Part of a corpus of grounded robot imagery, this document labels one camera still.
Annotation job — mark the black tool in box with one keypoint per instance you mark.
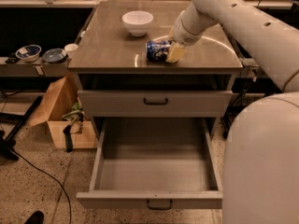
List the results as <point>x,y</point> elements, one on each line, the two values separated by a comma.
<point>67,133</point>

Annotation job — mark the grey drawer cabinet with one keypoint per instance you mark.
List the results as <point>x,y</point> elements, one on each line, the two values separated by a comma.
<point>109,58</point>

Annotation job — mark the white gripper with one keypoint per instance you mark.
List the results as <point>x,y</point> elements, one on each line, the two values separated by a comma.
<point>181,32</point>

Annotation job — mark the black pole on floor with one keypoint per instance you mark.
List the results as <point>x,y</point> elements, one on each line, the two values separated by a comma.
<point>7,141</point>

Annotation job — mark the open grey middle drawer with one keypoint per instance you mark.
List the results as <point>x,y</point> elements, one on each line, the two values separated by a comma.
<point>158,164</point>

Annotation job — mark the closed grey upper drawer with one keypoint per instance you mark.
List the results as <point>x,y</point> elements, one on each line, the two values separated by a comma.
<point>155,104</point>

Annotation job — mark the black shoe lower left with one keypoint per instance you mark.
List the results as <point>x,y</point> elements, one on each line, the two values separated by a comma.
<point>36,218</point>

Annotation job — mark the cardboard box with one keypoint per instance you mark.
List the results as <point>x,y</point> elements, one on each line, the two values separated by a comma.
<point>57,102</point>

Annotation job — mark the side shelf bench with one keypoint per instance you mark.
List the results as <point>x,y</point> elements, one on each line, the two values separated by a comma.
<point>39,68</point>

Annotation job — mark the white paper cup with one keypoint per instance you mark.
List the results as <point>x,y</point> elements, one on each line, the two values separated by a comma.
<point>71,49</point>

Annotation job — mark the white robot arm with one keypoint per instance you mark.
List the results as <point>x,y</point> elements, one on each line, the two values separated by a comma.
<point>261,160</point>

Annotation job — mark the white bowl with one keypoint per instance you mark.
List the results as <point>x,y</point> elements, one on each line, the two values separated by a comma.
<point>137,22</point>

